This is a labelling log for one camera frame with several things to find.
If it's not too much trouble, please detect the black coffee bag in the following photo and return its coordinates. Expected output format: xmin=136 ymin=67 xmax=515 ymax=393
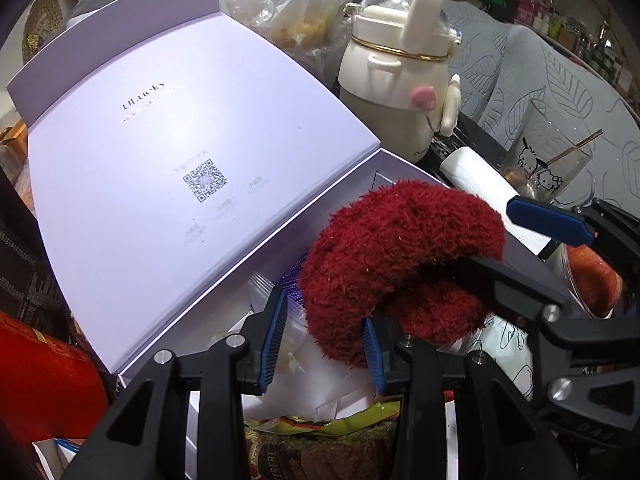
xmin=0 ymin=160 xmax=71 ymax=331

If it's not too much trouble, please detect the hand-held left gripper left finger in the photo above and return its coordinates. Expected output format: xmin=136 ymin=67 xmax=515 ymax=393
xmin=60 ymin=287 xmax=290 ymax=480

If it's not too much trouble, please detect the red container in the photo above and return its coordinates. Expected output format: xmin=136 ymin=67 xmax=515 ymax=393
xmin=0 ymin=310 xmax=108 ymax=441

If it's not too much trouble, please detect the white cloth roll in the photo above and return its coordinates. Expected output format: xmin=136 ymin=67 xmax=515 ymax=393
xmin=440 ymin=147 xmax=561 ymax=256

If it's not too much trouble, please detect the row of small bottles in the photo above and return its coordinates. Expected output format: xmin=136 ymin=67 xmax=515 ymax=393
xmin=515 ymin=0 xmax=636 ymax=91

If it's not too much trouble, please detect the lavender gift box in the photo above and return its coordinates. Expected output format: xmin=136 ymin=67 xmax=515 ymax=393
xmin=7 ymin=0 xmax=453 ymax=461

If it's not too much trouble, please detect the green snack packet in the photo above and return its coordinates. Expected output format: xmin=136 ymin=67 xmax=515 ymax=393
xmin=244 ymin=400 xmax=403 ymax=480

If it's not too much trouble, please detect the white green-print soft packet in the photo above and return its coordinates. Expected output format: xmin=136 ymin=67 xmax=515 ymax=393
xmin=452 ymin=312 xmax=536 ymax=401

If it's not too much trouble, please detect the red fuzzy sock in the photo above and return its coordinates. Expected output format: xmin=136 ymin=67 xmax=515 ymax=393
xmin=298 ymin=177 xmax=507 ymax=371

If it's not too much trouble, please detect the metal spoon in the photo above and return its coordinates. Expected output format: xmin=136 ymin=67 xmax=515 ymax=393
xmin=545 ymin=130 xmax=603 ymax=166

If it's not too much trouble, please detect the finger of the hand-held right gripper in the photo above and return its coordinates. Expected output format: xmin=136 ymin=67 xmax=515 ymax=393
xmin=506 ymin=196 xmax=640 ymax=261
xmin=447 ymin=255 xmax=571 ymax=331

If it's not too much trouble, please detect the cream cartoon water bottle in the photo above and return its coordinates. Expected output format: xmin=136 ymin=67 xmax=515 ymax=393
xmin=337 ymin=0 xmax=463 ymax=163

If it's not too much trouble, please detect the blue white small box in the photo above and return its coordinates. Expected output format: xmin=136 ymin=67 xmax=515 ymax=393
xmin=32 ymin=437 xmax=88 ymax=480

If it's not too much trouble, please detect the glass mug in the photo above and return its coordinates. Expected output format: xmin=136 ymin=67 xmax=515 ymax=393
xmin=500 ymin=97 xmax=596 ymax=211

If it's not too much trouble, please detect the clear plastic bag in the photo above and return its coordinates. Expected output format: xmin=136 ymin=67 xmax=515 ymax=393
xmin=247 ymin=272 xmax=371 ymax=411

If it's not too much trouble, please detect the woven straw fan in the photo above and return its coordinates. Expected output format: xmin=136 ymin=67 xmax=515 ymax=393
xmin=22 ymin=0 xmax=63 ymax=53

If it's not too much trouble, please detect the grey leaf-pattern chair cover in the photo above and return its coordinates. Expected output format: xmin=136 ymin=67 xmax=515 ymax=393
xmin=492 ymin=25 xmax=640 ymax=211
xmin=440 ymin=0 xmax=516 ymax=121

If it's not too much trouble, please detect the red apple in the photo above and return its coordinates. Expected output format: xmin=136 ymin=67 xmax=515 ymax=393
xmin=567 ymin=242 xmax=626 ymax=316

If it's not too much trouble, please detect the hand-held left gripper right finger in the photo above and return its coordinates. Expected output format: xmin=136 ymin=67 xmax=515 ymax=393
xmin=361 ymin=316 xmax=576 ymax=480

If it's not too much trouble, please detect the plastic bag of food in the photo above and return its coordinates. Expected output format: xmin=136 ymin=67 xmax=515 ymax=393
xmin=225 ymin=0 xmax=373 ymax=56

